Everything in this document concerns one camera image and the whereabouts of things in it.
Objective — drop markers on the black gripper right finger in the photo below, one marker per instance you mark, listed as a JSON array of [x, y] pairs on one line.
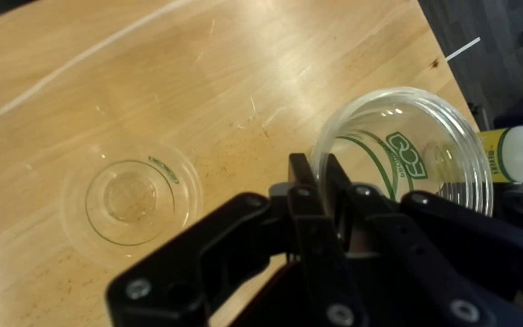
[[444, 265]]

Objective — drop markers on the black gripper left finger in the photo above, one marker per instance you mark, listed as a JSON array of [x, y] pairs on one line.
[[310, 241]]

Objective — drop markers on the clear plastic cup green logo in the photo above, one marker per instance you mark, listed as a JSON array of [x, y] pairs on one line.
[[395, 150], [132, 200], [477, 138]]

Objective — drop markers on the white bottle yellow label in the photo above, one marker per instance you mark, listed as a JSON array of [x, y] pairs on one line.
[[517, 154]]

